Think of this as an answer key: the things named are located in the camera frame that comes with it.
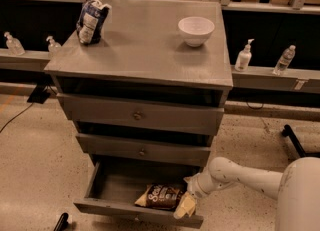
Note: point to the blue white chip bag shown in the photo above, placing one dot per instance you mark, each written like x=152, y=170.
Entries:
x=92, y=17

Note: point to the black floor box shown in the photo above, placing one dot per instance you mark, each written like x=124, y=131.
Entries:
x=39, y=95

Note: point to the foam padded gripper finger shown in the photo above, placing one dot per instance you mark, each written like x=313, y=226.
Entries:
x=186, y=206

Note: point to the clear pump bottle far left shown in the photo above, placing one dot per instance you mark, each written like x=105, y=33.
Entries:
x=14, y=44

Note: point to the black stand leg right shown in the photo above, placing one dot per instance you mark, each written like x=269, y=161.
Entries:
x=288, y=132

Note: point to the grey bottom drawer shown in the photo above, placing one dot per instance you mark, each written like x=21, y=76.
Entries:
x=117, y=183

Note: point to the white pump lotion bottle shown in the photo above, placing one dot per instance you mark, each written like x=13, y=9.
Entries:
x=244, y=57

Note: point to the clear water bottle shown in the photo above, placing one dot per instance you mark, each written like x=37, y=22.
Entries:
x=284, y=60

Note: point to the black object bottom left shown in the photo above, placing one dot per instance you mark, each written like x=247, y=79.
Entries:
x=62, y=222

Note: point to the grey top drawer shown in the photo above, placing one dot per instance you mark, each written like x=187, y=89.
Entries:
x=142, y=114

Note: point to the grey drawer cabinet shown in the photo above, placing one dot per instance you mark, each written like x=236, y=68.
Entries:
x=142, y=56

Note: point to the clear pump bottle near cabinet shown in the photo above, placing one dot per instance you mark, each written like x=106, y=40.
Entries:
x=53, y=46

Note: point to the grey middle drawer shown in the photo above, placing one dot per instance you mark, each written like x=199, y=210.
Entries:
x=143, y=149

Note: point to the brown chip bag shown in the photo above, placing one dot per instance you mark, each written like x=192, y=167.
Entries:
x=160, y=196

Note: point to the white ceramic bowl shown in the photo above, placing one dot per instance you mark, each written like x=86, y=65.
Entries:
x=195, y=31

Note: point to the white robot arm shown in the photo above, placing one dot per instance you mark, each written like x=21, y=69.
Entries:
x=296, y=190

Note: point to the grey drawer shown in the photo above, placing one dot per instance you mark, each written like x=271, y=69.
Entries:
x=117, y=183
x=143, y=149
x=142, y=114

